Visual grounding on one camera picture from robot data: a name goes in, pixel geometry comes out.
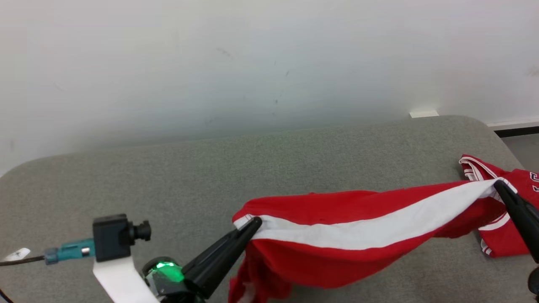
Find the red shirt with white hem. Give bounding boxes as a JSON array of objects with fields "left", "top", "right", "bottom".
[{"left": 227, "top": 178, "right": 519, "bottom": 303}]

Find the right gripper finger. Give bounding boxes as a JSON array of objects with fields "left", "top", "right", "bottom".
[
  {"left": 497, "top": 179, "right": 539, "bottom": 237},
  {"left": 493, "top": 181, "right": 539, "bottom": 264}
]

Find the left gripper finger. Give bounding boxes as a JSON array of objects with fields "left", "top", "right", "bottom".
[
  {"left": 195, "top": 219, "right": 263, "bottom": 298},
  {"left": 182, "top": 216, "right": 259, "bottom": 284}
]

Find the white baseboard strip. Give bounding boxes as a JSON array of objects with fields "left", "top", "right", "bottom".
[{"left": 486, "top": 120, "right": 539, "bottom": 139}]

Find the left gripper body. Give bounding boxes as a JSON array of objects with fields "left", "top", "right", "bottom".
[{"left": 141, "top": 256, "right": 208, "bottom": 303}]

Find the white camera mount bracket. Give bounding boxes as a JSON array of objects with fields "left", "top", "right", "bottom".
[{"left": 92, "top": 255, "right": 161, "bottom": 303}]

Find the red basketball jersey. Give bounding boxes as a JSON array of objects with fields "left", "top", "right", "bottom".
[{"left": 458, "top": 154, "right": 539, "bottom": 258}]

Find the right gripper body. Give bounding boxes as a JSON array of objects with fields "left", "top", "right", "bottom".
[{"left": 528, "top": 266, "right": 539, "bottom": 298}]

